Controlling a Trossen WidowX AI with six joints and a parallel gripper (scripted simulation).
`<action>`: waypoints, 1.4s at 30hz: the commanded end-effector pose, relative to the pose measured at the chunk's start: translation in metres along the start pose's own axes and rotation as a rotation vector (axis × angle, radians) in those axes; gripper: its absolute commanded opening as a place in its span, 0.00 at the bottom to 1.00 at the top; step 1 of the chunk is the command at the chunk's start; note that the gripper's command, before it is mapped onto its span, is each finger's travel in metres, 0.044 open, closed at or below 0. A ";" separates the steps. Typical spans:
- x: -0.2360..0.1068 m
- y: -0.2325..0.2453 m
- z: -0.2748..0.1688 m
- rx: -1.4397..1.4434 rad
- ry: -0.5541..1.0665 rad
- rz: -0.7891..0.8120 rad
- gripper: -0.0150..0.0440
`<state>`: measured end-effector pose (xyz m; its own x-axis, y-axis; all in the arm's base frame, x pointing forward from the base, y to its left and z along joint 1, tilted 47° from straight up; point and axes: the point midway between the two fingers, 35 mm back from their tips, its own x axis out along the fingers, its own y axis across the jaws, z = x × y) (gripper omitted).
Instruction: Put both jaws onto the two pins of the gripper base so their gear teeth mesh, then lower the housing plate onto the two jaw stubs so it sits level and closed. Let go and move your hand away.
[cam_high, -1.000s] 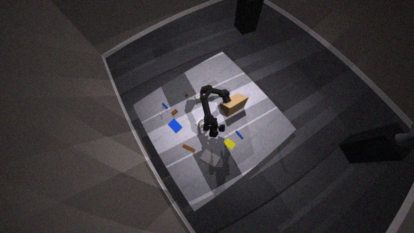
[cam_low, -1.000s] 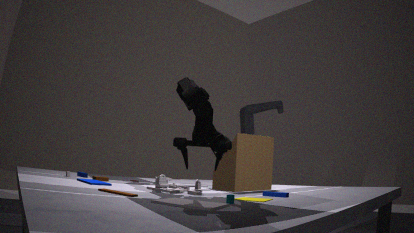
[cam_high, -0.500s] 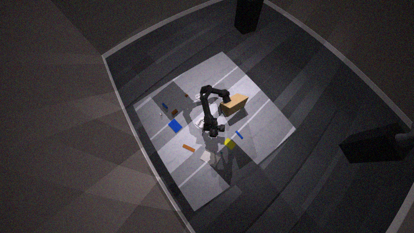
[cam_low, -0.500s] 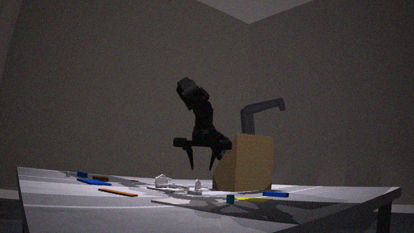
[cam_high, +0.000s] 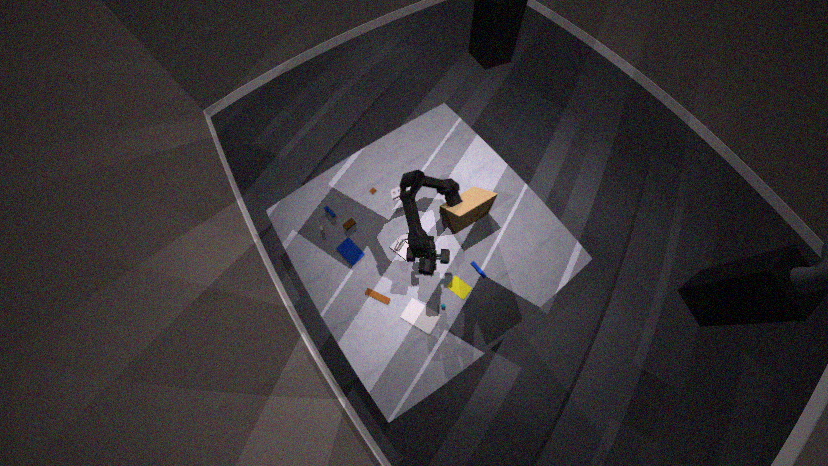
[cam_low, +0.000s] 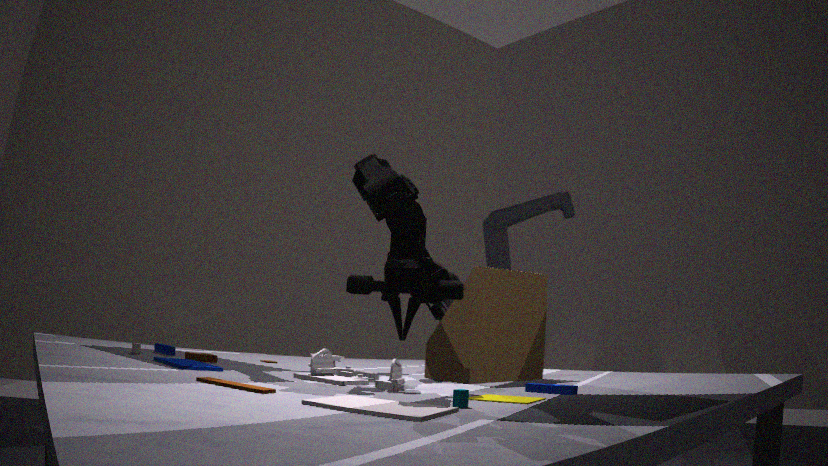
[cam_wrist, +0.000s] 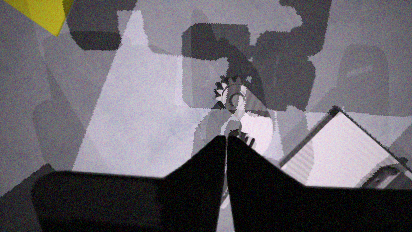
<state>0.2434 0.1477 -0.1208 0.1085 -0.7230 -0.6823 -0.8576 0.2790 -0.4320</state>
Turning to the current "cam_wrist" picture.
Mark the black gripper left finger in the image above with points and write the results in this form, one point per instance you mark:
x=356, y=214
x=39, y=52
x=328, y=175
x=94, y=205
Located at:
x=186, y=200

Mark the yellow flat plate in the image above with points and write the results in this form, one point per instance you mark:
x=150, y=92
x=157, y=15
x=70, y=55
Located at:
x=50, y=14

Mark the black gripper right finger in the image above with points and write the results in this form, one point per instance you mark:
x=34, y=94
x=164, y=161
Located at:
x=266, y=199

